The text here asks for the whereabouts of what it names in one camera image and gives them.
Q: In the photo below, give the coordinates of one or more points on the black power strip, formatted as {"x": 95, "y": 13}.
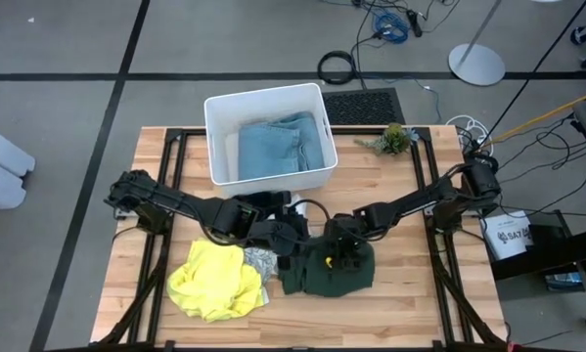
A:
{"x": 415, "y": 24}

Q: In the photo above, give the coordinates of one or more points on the grey metal mounting bracket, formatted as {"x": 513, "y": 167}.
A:
{"x": 429, "y": 211}

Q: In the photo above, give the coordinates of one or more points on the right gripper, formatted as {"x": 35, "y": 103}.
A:
{"x": 346, "y": 239}

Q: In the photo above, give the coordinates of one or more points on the white perforated laundry basket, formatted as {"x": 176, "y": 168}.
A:
{"x": 273, "y": 188}

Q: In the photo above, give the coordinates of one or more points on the yellow tape band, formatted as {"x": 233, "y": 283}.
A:
{"x": 329, "y": 263}

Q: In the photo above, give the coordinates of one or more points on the blue denim jeans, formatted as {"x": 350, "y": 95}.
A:
{"x": 273, "y": 146}

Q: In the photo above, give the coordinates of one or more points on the thin black pole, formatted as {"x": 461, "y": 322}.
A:
{"x": 537, "y": 69}

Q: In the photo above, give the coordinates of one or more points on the white black-lined patterned garment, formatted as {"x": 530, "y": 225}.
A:
{"x": 260, "y": 261}

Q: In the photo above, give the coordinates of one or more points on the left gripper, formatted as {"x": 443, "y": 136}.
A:
{"x": 285, "y": 237}

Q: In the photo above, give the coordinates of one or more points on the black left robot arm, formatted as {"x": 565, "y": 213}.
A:
{"x": 194, "y": 210}

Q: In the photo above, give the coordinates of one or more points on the plain white garment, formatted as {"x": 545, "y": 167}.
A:
{"x": 300, "y": 205}

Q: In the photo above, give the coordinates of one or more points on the grey round-base stand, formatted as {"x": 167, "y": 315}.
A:
{"x": 476, "y": 66}

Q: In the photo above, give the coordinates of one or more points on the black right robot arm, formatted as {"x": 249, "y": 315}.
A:
{"x": 419, "y": 200}

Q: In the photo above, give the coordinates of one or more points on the small potted succulent plant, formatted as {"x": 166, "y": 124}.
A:
{"x": 394, "y": 139}

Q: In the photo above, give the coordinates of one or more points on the white labelled box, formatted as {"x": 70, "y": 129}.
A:
{"x": 508, "y": 237}

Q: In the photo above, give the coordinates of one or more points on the long yellow bar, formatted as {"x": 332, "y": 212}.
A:
{"x": 542, "y": 117}

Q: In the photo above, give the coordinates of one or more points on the black garment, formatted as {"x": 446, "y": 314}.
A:
{"x": 268, "y": 198}

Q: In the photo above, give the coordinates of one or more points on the blue packet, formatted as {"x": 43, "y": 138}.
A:
{"x": 564, "y": 281}

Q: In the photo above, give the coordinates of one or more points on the yellow garment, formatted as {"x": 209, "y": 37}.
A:
{"x": 209, "y": 283}

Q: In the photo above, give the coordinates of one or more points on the flat white sheet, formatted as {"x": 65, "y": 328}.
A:
{"x": 265, "y": 295}

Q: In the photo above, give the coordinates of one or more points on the light grey padded object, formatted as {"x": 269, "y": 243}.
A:
{"x": 1, "y": 166}

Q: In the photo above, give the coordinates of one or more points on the black equipment cart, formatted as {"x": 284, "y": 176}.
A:
{"x": 556, "y": 249}

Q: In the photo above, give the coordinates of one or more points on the black floor mat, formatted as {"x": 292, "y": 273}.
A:
{"x": 363, "y": 107}

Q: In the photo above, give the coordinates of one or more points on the dark green buttoned garment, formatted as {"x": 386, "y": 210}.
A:
{"x": 322, "y": 283}

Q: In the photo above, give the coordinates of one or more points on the black aluminium table frame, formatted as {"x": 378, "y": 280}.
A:
{"x": 190, "y": 131}

